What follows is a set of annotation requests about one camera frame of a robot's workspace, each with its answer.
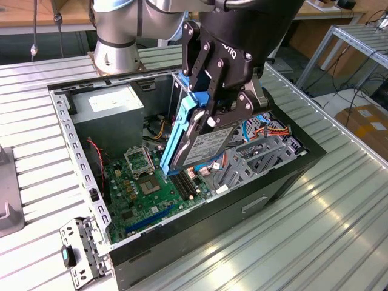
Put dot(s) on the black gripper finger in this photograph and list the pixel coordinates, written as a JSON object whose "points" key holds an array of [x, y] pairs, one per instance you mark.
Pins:
{"points": [[191, 51], [233, 106]]}

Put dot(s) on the hard disk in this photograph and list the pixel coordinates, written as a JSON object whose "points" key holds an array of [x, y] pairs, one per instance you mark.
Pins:
{"points": [[209, 145]]}

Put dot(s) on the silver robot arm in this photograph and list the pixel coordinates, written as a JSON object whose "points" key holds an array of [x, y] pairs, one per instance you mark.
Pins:
{"points": [[115, 57]]}

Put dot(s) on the grey metal disk bay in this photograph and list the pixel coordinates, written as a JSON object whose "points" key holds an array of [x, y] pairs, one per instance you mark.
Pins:
{"points": [[239, 169]]}

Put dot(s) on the blue drive cage latch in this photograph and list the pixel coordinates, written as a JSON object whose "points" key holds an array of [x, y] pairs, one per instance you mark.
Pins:
{"points": [[182, 81]]}

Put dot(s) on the grey optical drive cage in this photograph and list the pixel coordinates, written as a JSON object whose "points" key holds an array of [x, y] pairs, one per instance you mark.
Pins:
{"points": [[175, 91]]}

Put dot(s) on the wooden top desk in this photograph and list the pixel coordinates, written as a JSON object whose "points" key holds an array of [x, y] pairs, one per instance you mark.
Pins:
{"points": [[327, 12]]}

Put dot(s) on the white paper tag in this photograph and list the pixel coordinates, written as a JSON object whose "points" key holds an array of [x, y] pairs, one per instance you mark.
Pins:
{"points": [[222, 189]]}

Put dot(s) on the black RAM slot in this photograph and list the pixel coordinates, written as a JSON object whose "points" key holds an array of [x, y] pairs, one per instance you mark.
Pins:
{"points": [[185, 188], [193, 185]]}

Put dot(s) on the metal slat side table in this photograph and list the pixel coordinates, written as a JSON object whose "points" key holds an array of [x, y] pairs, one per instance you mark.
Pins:
{"points": [[360, 38]]}

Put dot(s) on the grey power supply unit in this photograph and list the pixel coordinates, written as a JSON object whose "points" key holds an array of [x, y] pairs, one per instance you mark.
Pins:
{"points": [[106, 127]]}

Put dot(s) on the green motherboard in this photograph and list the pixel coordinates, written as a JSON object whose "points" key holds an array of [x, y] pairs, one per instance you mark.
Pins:
{"points": [[169, 201]]}

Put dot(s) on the CPU socket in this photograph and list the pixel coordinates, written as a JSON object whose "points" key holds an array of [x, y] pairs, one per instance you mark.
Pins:
{"points": [[149, 185]]}

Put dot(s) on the brown cardboard box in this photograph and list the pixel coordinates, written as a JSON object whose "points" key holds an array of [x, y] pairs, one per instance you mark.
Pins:
{"points": [[351, 121]]}

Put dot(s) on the black open PC case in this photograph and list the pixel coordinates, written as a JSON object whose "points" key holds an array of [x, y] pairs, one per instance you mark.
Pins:
{"points": [[194, 230]]}

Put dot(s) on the blue expansion slot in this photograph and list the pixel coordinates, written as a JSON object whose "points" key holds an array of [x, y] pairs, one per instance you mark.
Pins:
{"points": [[151, 219]]}

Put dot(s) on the hinged metal slot retainer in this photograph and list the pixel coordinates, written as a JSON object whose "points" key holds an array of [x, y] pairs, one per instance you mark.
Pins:
{"points": [[83, 242]]}

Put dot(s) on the grey parts rack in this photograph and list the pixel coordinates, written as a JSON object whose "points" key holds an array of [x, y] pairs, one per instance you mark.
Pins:
{"points": [[7, 188]]}

